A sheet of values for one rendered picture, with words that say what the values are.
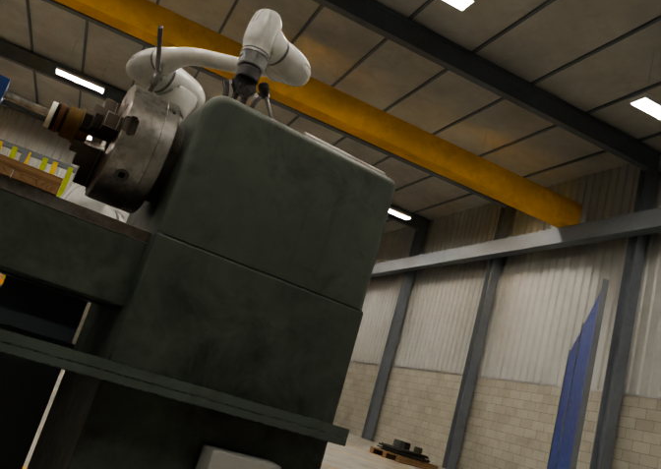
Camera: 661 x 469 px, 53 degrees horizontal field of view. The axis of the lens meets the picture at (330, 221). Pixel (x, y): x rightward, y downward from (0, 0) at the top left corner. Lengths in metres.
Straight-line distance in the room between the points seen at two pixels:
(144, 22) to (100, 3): 0.78
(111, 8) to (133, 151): 11.30
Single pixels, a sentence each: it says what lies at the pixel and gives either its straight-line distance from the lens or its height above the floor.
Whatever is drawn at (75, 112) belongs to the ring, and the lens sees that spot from 1.77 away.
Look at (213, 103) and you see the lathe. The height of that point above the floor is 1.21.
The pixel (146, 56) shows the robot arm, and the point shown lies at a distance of 2.50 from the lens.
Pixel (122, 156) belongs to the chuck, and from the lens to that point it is 1.66.
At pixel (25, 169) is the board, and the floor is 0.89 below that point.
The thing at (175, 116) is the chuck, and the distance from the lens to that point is 1.73.
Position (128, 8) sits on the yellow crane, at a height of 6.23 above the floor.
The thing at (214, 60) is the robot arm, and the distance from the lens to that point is 2.35.
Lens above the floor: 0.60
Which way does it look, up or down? 15 degrees up
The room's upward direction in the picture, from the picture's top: 17 degrees clockwise
